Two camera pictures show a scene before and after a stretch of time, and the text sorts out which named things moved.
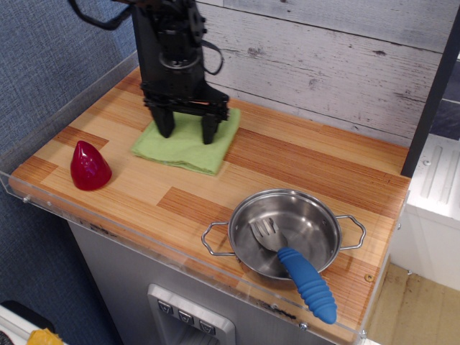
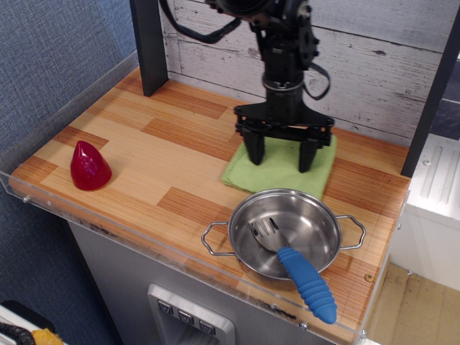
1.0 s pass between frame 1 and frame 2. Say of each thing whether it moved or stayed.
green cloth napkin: moved
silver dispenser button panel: stayed
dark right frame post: stayed
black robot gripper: moved
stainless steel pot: stayed
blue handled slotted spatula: stayed
